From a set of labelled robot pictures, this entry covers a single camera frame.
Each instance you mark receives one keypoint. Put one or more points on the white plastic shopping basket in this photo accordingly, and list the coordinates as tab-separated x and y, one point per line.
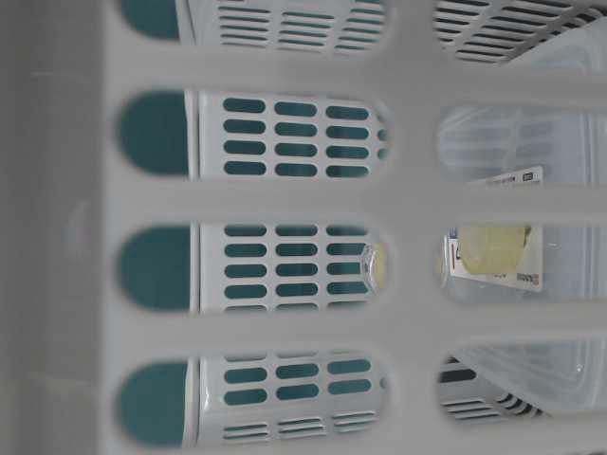
186	192

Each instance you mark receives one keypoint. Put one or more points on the cellophane tape in blister pack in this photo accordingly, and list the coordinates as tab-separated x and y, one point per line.
510	256

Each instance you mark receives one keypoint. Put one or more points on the clear plastic food container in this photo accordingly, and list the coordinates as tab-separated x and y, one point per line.
526	146

